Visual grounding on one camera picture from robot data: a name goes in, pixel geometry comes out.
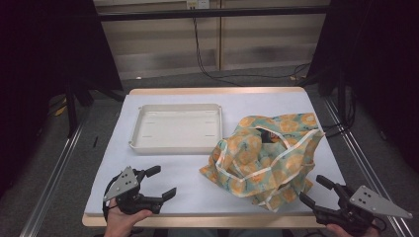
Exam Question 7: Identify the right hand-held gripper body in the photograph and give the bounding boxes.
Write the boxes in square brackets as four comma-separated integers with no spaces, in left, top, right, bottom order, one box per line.
[314,185,413,235]

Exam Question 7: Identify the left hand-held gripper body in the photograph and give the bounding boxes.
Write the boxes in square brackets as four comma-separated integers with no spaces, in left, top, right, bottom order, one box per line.
[103,166,163,215]

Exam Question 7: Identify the white plastic tray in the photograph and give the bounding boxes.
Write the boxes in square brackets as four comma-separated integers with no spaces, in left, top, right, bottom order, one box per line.
[127,103,223,156]

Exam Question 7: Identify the orange print cloth bag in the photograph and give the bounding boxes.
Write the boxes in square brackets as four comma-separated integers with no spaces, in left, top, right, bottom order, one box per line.
[199,113,326,212]

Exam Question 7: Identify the person's left hand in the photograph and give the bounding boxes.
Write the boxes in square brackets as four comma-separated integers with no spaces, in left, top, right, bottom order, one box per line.
[104,205,153,237]

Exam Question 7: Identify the person's right hand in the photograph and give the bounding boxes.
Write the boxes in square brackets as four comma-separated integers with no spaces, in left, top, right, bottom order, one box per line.
[325,224,379,237]

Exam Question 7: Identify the person's grey trousers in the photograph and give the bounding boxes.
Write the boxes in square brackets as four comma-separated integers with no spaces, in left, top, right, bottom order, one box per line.
[167,229,288,237]

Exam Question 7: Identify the black metal stand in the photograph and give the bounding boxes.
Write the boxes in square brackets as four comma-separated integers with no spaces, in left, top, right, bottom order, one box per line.
[64,83,126,137]

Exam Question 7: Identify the black curtain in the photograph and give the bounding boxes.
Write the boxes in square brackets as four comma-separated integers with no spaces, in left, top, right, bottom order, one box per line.
[0,0,124,198]
[307,0,419,172]

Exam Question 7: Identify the black crossbar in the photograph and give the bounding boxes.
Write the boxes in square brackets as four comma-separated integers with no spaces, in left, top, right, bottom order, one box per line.
[98,5,330,23]

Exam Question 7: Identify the left hand-held gripper cable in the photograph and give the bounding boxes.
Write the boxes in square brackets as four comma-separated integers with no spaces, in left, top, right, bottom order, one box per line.
[102,177,117,226]

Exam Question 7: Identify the aluminium floor rail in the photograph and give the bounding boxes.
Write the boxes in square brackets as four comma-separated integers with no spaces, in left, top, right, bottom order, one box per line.
[324,98,414,237]
[19,122,83,237]

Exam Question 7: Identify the black floor cables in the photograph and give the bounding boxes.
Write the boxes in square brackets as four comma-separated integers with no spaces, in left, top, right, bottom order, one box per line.
[321,92,358,138]

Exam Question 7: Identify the black wall cable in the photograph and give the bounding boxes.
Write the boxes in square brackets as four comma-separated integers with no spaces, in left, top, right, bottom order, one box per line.
[192,17,312,87]

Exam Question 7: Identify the white wall socket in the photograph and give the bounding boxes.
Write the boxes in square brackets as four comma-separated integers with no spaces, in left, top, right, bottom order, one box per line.
[186,0,210,10]

